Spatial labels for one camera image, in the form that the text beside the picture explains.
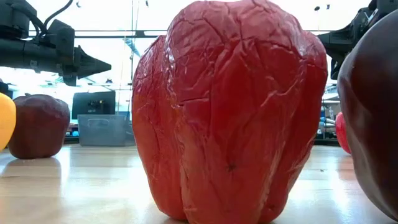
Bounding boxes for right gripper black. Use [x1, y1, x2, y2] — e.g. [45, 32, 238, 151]
[317, 23, 358, 80]

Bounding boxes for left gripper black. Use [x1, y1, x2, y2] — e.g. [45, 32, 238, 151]
[57, 45, 112, 87]

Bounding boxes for small red bell pepper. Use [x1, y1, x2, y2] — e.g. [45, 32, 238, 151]
[335, 111, 352, 156]

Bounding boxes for yellow bell pepper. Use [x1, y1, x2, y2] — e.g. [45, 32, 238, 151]
[0, 92, 17, 152]

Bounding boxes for large red bell pepper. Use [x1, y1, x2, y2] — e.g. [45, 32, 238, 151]
[131, 0, 329, 224]

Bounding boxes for black monitor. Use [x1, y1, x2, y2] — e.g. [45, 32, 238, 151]
[72, 90, 116, 120]

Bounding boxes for grey translucent plastic basket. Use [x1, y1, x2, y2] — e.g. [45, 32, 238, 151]
[77, 114, 136, 147]

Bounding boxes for thin black horizontal frame bar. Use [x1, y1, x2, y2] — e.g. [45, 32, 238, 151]
[86, 82, 133, 87]

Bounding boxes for thick black horizontal frame bar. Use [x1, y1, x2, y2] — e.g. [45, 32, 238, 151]
[27, 29, 335, 39]

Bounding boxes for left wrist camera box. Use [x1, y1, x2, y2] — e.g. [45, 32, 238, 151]
[46, 19, 76, 47]

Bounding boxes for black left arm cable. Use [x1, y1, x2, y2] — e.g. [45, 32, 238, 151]
[30, 0, 74, 35]

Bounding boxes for black table frame rail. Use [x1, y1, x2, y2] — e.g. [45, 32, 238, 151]
[63, 136, 340, 147]

